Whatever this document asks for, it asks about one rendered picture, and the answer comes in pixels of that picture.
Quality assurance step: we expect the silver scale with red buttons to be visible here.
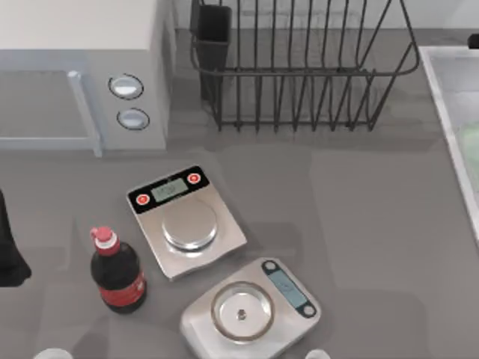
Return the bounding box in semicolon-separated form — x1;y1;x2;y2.
126;165;248;282

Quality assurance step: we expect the smaller microwave knob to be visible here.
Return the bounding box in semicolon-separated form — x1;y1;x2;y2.
116;107;151;132

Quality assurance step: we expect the silver scale with blue display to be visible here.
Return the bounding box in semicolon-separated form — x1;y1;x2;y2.
180;257;323;359

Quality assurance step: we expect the black cutlery holder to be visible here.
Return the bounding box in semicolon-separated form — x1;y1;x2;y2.
189;0;233;101

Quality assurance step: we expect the larger microwave knob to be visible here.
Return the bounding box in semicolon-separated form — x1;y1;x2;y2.
108;73;145;101

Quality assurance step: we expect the dark cola bottle red cap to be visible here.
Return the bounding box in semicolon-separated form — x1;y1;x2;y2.
88;226;147;315

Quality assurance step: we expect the pale microwave oven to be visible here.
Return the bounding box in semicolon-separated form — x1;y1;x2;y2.
0;0;177;158

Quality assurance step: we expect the white sink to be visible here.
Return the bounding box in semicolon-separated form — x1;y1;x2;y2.
418;46;479;248

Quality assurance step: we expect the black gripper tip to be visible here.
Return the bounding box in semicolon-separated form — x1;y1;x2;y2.
0;189;33;288

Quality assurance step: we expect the black wire dish rack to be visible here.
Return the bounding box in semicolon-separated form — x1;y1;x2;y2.
189;0;421;133

